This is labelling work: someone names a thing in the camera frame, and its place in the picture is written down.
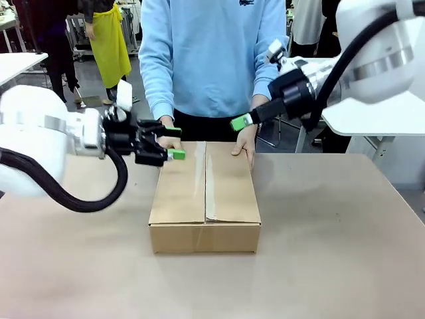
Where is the mannequin in yellow apron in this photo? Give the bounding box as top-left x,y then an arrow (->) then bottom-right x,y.
82,0 -> 133,102

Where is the person in light blue hoodie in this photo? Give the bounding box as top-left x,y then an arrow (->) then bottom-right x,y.
137,0 -> 290,144

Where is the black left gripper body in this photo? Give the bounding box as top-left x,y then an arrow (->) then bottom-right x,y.
102,112 -> 142,158

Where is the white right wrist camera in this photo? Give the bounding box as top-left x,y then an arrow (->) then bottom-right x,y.
265,39 -> 288,71

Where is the brown cardboard box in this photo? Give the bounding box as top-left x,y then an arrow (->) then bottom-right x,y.
147,140 -> 262,256

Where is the person's right hand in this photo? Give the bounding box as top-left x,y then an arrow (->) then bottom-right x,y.
155,114 -> 183,151

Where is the dark clothed figure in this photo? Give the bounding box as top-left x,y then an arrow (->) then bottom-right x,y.
31,0 -> 81,104

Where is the large white table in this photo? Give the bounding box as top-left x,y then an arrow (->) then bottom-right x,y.
0,52 -> 50,86

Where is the dark square stand base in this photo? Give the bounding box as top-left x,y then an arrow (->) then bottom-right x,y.
75,94 -> 102,108

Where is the person's left forearm blue sleeve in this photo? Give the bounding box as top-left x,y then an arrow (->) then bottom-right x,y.
250,61 -> 284,104

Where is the person's left hand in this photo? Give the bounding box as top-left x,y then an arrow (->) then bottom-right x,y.
230,96 -> 269,173

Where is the person's right forearm blue sleeve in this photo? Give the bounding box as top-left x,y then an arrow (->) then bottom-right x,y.
139,64 -> 177,122

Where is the black arm cable sleeve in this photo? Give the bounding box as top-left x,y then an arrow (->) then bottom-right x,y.
0,147 -> 129,214
303,8 -> 400,132

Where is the small white workbench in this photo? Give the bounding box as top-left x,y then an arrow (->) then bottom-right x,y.
0,13 -> 27,54

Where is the white side table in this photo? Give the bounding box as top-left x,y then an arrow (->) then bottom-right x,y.
288,56 -> 425,155

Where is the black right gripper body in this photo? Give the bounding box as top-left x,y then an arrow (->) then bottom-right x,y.
252,70 -> 317,124

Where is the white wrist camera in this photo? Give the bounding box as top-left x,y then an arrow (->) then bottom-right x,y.
265,39 -> 288,71
108,78 -> 134,122

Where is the white hanging garment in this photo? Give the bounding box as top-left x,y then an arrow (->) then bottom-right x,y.
292,0 -> 328,46

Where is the black right arm cable sleeve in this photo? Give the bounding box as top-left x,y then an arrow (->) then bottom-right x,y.
303,8 -> 400,132

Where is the metal chair frame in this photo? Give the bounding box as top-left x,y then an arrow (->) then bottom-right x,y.
257,116 -> 284,148

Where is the black left arm cable sleeve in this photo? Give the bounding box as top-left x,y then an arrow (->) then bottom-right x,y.
0,147 -> 129,214

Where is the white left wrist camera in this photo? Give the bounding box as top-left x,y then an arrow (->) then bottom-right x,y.
108,78 -> 134,122

